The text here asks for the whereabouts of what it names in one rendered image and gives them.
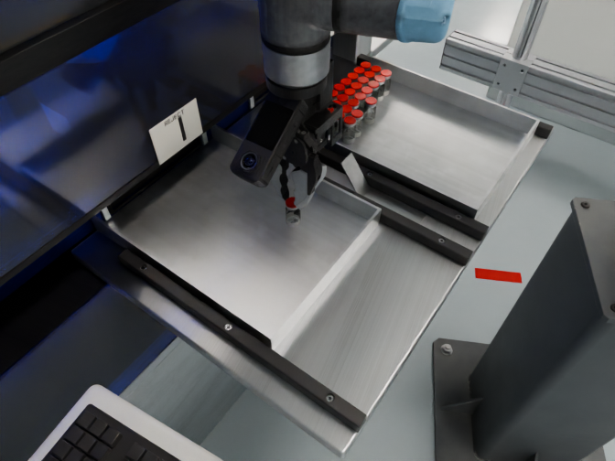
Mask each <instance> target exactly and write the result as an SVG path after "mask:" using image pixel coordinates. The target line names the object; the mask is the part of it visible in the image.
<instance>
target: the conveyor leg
mask: <svg viewBox="0 0 615 461"><path fill-rule="evenodd" d="M548 3H549V0H531V3H530V5H529V8H528V11H527V14H526V16H525V19H524V22H523V26H522V29H521V32H520V34H519V37H518V39H517V42H516V45H515V48H514V51H513V53H512V57H513V58H514V59H517V60H527V59H528V56H529V53H530V51H531V48H532V45H533V43H534V39H535V37H536V34H537V32H538V29H539V27H540V25H541V22H542V19H543V17H544V14H545V10H546V8H547V5H548ZM512 98H513V95H511V94H508V93H506V92H503V91H499V94H498V97H497V100H496V103H498V104H500V105H502V106H505V107H507V108H509V106H510V104H511V101H512Z"/></svg>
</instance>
